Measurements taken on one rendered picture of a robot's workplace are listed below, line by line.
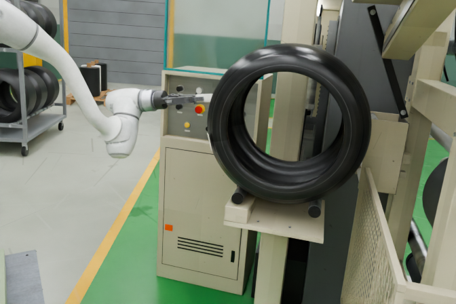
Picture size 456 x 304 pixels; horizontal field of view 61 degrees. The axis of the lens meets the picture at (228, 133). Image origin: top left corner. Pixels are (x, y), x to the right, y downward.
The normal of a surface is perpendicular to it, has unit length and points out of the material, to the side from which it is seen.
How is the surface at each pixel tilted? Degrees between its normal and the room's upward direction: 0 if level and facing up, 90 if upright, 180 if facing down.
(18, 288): 0
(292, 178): 36
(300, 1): 90
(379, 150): 90
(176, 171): 90
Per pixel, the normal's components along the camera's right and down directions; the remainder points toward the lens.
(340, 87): -0.11, 0.11
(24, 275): 0.07, -0.97
